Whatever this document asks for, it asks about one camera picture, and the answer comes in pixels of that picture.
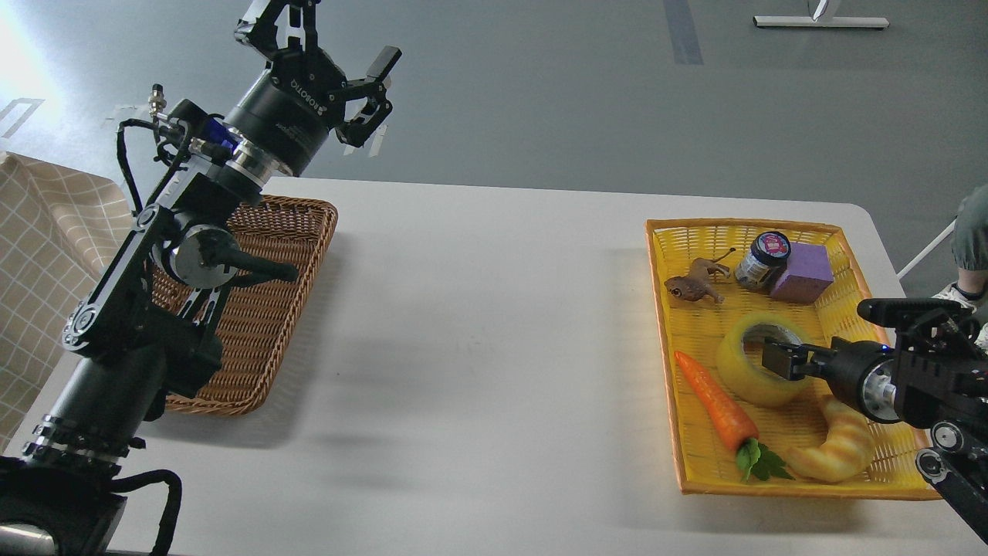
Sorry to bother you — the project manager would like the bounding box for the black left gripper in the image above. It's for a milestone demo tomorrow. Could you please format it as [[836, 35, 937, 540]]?
[[225, 1, 402, 176]]

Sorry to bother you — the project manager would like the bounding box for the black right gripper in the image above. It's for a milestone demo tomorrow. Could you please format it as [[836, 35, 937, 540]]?
[[762, 338, 898, 423]]

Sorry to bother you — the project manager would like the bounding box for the yellow tape roll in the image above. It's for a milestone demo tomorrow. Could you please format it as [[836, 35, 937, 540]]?
[[716, 312, 810, 408]]

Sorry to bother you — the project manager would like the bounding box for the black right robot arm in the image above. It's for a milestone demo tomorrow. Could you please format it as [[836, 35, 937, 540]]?
[[762, 298, 987, 539]]

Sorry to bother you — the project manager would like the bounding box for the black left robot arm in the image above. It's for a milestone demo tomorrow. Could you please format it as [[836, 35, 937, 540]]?
[[2, 1, 402, 555]]

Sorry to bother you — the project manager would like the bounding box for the orange toy carrot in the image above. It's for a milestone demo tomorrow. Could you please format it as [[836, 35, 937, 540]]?
[[674, 351, 793, 483]]

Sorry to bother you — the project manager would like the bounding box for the purple foam block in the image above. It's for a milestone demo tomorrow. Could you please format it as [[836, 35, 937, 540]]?
[[769, 242, 835, 305]]

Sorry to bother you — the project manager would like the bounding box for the toy croissant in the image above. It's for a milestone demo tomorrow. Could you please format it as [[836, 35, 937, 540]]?
[[783, 395, 875, 483]]

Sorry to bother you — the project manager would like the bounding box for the yellow plastic basket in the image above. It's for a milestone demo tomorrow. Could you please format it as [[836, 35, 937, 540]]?
[[645, 219, 938, 500]]

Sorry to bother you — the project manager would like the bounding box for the small dark jar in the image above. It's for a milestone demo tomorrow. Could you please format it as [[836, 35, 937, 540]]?
[[734, 231, 791, 291]]

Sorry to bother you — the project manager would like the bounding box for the brown toy animal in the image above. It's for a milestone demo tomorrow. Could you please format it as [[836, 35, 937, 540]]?
[[663, 247, 736, 305]]

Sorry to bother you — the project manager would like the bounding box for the person's white shoe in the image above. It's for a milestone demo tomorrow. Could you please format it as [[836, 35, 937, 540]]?
[[932, 283, 986, 312]]

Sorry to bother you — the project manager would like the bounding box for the brown wicker basket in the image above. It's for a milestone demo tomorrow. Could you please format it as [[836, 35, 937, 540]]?
[[165, 195, 338, 416]]

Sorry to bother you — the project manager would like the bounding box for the beige checkered cloth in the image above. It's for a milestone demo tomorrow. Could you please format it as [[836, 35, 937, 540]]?
[[1, 151, 131, 450]]

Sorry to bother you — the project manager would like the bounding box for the white metal stand base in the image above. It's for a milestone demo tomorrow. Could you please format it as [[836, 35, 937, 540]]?
[[753, 15, 890, 29]]

